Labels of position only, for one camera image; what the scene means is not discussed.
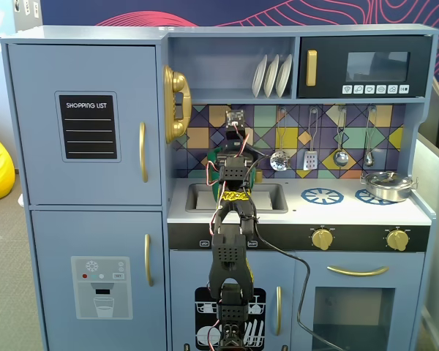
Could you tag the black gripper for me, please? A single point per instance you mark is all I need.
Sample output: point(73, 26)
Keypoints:
point(216, 165)

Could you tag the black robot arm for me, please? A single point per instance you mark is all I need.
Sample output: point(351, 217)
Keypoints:
point(228, 256)

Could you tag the green recipient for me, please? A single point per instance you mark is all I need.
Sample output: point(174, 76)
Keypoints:
point(214, 190)

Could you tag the steel pot with lid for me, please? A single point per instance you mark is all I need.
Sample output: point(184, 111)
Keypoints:
point(388, 188)

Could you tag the steel skimmer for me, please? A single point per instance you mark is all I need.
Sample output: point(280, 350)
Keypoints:
point(280, 161)

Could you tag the white toy plate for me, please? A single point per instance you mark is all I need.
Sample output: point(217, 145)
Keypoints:
point(271, 77)
point(284, 75)
point(259, 77)

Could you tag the grey toy sink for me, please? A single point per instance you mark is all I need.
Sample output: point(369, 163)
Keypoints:
point(274, 199)

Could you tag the steel slotted spatula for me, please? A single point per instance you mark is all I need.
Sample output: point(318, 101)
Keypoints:
point(310, 161)

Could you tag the gold toy telephone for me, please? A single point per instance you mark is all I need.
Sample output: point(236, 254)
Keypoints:
point(177, 84)

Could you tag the steel ladle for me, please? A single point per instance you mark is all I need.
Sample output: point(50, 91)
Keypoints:
point(341, 158)

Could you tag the black microwave door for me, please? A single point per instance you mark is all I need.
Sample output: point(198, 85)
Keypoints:
point(329, 73)

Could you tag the steel spoon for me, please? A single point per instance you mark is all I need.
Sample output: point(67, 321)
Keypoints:
point(368, 159)

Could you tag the gold stove knob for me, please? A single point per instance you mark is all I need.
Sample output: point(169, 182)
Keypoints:
point(398, 240)
point(322, 239)

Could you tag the blue dishwasher door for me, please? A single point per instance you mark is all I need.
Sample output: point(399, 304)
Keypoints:
point(184, 267)

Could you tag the black shopping list board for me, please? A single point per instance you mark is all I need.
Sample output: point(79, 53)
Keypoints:
point(89, 131)

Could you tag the blue toy kitchen unit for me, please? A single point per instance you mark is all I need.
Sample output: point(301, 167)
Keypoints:
point(351, 31)

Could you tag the black white dishwasher sticker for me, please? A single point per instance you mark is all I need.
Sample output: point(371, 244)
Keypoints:
point(258, 329)

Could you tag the grey water dispenser sticker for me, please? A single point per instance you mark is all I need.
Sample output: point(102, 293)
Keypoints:
point(102, 285)

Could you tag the blue upper fridge door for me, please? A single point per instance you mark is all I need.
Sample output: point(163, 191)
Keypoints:
point(33, 146)

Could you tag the blue fridge door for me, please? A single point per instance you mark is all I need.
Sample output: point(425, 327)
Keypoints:
point(51, 237)
point(33, 146)

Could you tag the blue lower fridge door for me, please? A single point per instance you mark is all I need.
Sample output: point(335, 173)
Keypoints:
point(51, 237)

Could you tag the blue oven door with window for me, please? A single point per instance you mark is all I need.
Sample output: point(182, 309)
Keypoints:
point(406, 267)

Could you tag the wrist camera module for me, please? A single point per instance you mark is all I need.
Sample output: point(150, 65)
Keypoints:
point(236, 117)

